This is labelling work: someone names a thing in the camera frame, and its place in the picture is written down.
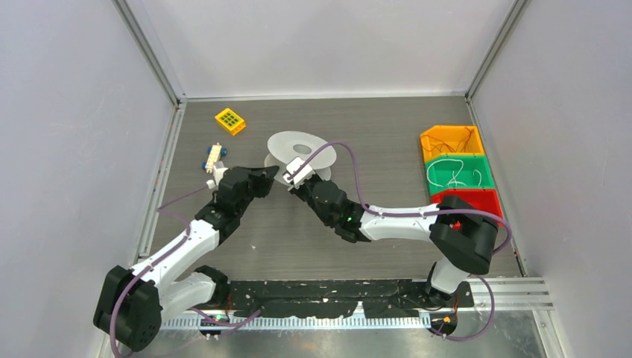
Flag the translucent white spool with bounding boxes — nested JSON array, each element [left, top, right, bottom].
[[264, 131, 337, 184]]

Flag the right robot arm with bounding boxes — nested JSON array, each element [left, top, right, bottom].
[[289, 180, 499, 307]]

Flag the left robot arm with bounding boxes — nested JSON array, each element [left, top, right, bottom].
[[93, 166, 279, 357]]

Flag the white toy car blue wheels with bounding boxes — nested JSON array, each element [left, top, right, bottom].
[[202, 143, 227, 174]]

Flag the yellow block green studs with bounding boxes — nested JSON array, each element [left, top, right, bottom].
[[215, 108, 246, 136]]

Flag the green bin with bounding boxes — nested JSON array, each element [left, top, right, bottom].
[[425, 155, 496, 195]]

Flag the orange bin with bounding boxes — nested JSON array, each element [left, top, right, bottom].
[[420, 125, 485, 163]]

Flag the red bin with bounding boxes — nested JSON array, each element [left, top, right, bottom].
[[430, 189, 503, 218]]

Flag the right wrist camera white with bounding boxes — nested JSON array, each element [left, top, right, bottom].
[[282, 157, 315, 189]]

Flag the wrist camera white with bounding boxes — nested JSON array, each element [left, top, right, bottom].
[[206, 167, 228, 190], [282, 157, 315, 189]]

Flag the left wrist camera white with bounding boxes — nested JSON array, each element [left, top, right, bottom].
[[206, 167, 228, 190]]

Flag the red cable in orange bin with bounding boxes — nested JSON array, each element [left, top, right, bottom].
[[423, 128, 478, 155]]

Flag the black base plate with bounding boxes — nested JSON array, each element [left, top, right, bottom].
[[180, 279, 475, 320]]

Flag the white cable in bin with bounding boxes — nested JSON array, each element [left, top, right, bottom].
[[426, 157, 485, 189]]

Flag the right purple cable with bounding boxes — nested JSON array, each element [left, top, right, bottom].
[[291, 141, 514, 343]]

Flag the aluminium rail front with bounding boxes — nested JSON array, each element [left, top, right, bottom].
[[159, 277, 553, 333]]

